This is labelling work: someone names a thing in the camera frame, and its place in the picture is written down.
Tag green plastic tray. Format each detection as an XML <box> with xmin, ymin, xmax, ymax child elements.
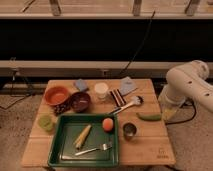
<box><xmin>48</xmin><ymin>114</ymin><xmax>119</xmax><ymax>168</ymax></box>

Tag bunch of dark grapes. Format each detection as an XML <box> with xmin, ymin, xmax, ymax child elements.
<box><xmin>53</xmin><ymin>104</ymin><xmax>70</xmax><ymax>115</ymax></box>

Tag orange bowl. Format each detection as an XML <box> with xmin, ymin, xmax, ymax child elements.
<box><xmin>44</xmin><ymin>86</ymin><xmax>70</xmax><ymax>106</ymax></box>

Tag white cup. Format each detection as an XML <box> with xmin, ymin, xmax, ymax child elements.
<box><xmin>94</xmin><ymin>82</ymin><xmax>109</xmax><ymax>100</ymax></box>

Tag blue sponge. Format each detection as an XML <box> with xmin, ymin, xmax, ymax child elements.
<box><xmin>74</xmin><ymin>79</ymin><xmax>88</xmax><ymax>92</ymax></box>

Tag dark maroon bowl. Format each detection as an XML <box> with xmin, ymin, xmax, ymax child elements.
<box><xmin>70</xmin><ymin>92</ymin><xmax>91</xmax><ymax>112</ymax></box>

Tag orange apple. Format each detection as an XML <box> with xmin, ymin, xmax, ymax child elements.
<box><xmin>102</xmin><ymin>118</ymin><xmax>114</xmax><ymax>132</ymax></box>

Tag yellow corn cob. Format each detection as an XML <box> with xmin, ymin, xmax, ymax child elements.
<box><xmin>74</xmin><ymin>125</ymin><xmax>91</xmax><ymax>149</ymax></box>

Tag silver fork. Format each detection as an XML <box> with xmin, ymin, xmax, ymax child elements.
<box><xmin>75</xmin><ymin>142</ymin><xmax>113</xmax><ymax>156</ymax></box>

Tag light blue cloth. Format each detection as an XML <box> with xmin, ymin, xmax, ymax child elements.
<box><xmin>119</xmin><ymin>77</ymin><xmax>137</xmax><ymax>96</ymax></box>

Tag small metal cup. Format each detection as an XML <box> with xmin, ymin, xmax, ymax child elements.
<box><xmin>123</xmin><ymin>122</ymin><xmax>137</xmax><ymax>140</ymax></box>

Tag green plastic cup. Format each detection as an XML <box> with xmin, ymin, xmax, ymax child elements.
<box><xmin>38</xmin><ymin>115</ymin><xmax>54</xmax><ymax>132</ymax></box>

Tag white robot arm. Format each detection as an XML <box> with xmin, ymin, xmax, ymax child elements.
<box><xmin>158</xmin><ymin>60</ymin><xmax>213</xmax><ymax>121</ymax></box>

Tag striped black white block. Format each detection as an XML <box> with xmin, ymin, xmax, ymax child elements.
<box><xmin>110</xmin><ymin>89</ymin><xmax>126</xmax><ymax>107</ymax></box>

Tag black cable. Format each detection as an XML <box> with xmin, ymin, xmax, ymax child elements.
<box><xmin>119</xmin><ymin>10</ymin><xmax>157</xmax><ymax>76</ymax></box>

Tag wooden folding table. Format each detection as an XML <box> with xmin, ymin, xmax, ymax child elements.
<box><xmin>21</xmin><ymin>79</ymin><xmax>176</xmax><ymax>168</ymax></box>

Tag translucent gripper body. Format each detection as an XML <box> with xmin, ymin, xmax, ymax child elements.
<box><xmin>158</xmin><ymin>85</ymin><xmax>186</xmax><ymax>121</ymax></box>

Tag green pea pod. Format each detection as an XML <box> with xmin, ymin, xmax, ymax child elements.
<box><xmin>136</xmin><ymin>113</ymin><xmax>161</xmax><ymax>121</ymax></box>

